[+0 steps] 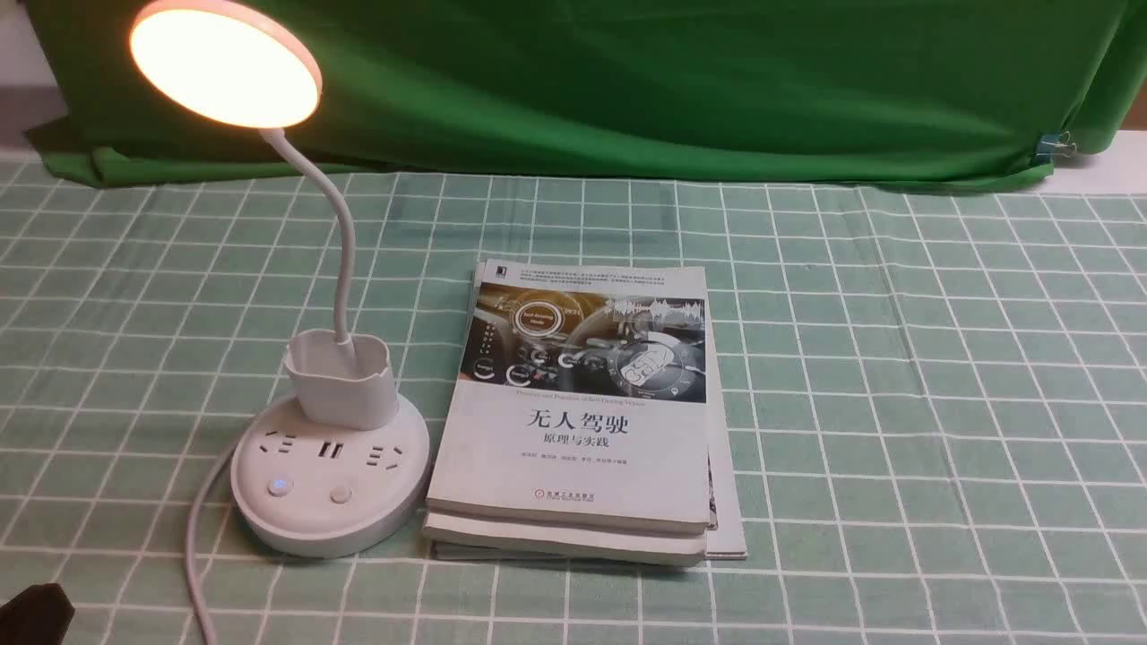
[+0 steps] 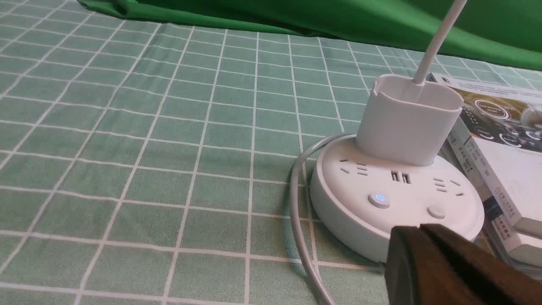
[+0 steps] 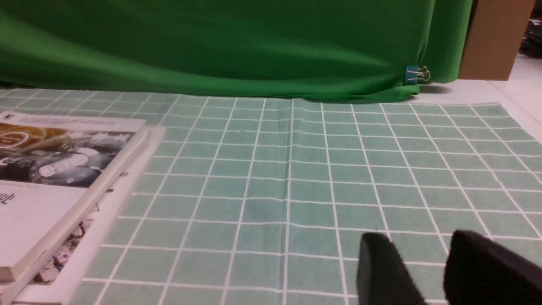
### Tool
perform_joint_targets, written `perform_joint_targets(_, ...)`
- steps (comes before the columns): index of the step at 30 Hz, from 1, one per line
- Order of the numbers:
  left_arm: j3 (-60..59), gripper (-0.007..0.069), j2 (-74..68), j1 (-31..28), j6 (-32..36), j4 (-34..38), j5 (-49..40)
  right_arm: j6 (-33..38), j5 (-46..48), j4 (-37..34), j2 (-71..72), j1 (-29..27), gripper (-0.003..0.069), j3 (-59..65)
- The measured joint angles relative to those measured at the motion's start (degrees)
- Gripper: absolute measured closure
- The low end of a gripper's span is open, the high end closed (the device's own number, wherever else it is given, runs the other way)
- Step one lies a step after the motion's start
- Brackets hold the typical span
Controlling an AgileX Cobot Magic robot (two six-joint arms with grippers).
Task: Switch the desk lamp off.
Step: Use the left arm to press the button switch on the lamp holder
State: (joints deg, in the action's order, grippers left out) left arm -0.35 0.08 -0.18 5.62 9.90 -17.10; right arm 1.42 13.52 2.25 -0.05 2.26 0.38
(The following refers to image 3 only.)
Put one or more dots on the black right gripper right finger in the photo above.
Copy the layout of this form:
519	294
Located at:
480	271

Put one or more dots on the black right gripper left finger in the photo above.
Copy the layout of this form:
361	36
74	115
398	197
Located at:
382	277

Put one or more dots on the green checkered tablecloth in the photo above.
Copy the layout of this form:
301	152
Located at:
263	201

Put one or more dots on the blue binder clip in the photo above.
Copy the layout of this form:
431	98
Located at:
414	75

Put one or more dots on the green backdrop cloth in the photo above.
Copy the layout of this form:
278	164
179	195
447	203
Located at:
312	49

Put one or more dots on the brown cardboard box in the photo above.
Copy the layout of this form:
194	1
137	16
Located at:
493	38

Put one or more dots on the white autonomous driving book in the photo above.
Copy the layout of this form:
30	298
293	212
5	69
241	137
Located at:
52	168

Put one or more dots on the white lower book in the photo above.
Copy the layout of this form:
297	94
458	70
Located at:
50	179

